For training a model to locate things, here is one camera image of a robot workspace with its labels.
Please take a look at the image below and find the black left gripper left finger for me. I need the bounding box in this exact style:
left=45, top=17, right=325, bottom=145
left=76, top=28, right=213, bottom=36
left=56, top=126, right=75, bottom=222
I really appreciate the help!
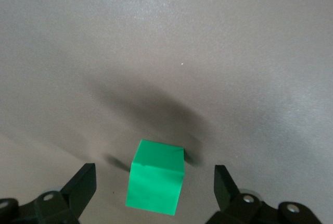
left=0, top=163, right=98, bottom=224

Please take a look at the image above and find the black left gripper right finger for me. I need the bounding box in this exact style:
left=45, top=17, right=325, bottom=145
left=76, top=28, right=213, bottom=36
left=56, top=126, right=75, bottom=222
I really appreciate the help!
left=208, top=165, right=322, bottom=224

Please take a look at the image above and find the brown table mat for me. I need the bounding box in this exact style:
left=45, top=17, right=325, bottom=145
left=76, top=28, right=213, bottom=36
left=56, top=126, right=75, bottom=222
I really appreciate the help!
left=0, top=0, right=333, bottom=224

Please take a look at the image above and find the small green cube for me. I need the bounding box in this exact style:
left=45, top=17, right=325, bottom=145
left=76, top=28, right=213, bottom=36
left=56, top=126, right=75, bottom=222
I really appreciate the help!
left=125, top=139, right=186, bottom=217

